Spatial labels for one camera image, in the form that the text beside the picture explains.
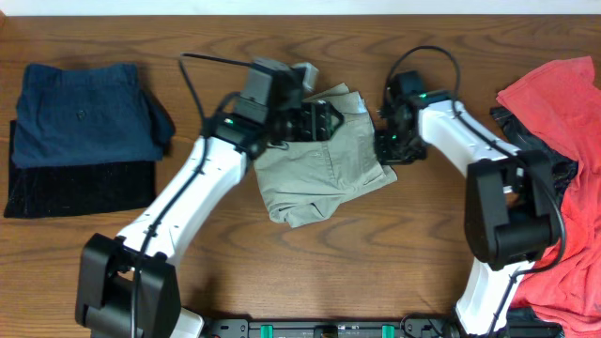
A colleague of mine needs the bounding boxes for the khaki shorts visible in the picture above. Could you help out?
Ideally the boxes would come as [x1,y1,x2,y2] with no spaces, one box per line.
[254,83,397,227]

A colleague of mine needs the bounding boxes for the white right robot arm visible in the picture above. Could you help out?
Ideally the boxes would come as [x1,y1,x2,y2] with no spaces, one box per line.
[376,71,565,337]

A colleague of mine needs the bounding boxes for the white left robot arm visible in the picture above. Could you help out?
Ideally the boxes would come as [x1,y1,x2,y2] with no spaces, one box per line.
[75,100,345,337]

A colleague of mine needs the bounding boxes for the red cloth garment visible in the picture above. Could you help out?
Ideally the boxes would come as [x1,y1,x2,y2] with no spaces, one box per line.
[496,56,601,338]

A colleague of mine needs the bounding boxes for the folded navy blue shorts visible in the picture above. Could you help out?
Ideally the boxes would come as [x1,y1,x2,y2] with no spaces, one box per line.
[12,63,175,168]

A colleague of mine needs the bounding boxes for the folded black corduroy garment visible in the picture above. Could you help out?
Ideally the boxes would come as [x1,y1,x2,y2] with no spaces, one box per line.
[4,122,163,219]

